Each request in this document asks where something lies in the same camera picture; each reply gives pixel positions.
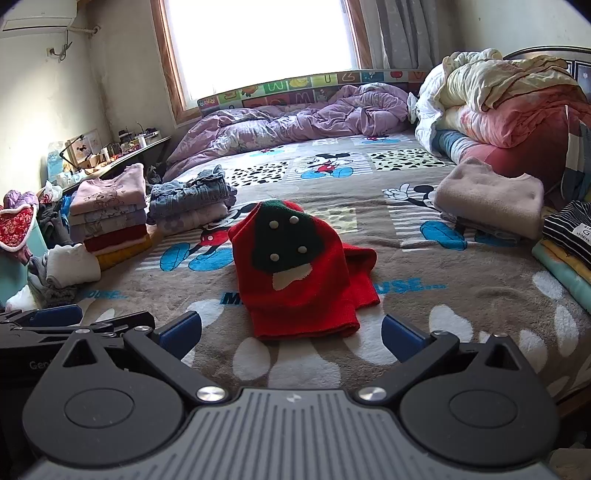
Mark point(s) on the tall stack folded clothes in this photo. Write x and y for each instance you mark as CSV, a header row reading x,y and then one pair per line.
x,y
108,216

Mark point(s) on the folded denim clothes stack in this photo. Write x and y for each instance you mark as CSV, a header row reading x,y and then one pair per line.
x,y
169,200

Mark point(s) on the white air conditioner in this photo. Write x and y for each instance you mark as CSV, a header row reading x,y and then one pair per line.
x,y
38,15

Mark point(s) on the colourful alphabet headboard panel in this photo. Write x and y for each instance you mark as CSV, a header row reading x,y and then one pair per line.
x,y
308,89

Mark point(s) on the white folded garment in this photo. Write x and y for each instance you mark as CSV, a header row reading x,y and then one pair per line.
x,y
65,266

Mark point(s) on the red knit sweater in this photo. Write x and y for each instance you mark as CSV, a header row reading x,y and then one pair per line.
x,y
296,277

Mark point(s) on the grey curtain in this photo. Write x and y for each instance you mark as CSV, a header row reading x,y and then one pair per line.
x,y
401,34

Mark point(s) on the red patterned cushion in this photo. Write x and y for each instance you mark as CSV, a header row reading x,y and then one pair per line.
x,y
16,226

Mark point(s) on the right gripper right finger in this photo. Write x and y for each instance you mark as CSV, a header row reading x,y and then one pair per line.
x,y
418,354

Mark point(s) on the striped folded clothes stack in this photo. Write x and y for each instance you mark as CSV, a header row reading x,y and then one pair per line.
x,y
564,249

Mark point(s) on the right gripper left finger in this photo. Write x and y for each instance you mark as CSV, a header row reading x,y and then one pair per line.
x,y
161,351

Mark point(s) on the folded beige sweater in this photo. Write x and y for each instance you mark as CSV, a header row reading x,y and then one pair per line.
x,y
475,192

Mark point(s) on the window with wooden frame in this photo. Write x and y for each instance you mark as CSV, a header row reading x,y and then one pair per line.
x,y
208,47

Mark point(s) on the pile of folded quilts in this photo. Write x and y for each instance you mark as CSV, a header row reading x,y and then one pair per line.
x,y
513,115

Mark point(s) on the purple crumpled duvet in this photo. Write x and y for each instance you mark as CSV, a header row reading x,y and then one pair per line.
x,y
374,109

